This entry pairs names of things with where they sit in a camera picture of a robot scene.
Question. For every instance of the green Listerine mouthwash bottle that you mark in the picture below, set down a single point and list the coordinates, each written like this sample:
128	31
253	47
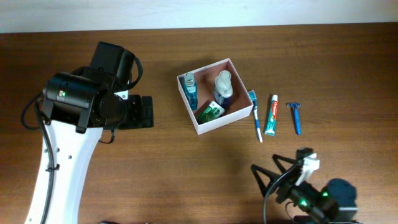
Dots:
190	89

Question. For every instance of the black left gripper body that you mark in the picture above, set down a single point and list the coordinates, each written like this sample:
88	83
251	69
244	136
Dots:
146	111

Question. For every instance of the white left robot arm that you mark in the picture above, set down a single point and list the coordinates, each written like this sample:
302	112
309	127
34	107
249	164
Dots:
73	110

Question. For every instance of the clear blue soap pump bottle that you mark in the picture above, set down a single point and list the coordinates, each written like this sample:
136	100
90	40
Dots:
223	92

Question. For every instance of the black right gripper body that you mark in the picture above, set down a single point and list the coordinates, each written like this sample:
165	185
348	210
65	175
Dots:
286	182

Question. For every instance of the blue white toothbrush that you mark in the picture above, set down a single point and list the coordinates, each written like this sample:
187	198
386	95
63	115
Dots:
253	98

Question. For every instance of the blue disposable razor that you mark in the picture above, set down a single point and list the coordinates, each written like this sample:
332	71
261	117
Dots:
295	108

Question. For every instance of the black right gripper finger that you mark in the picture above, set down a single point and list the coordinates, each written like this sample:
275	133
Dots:
268	189
295	168

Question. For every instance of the Colgate toothpaste tube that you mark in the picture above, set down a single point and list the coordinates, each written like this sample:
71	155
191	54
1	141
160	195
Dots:
271	122

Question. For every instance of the green soap bar box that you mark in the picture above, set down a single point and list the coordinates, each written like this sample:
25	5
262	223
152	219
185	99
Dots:
212	111

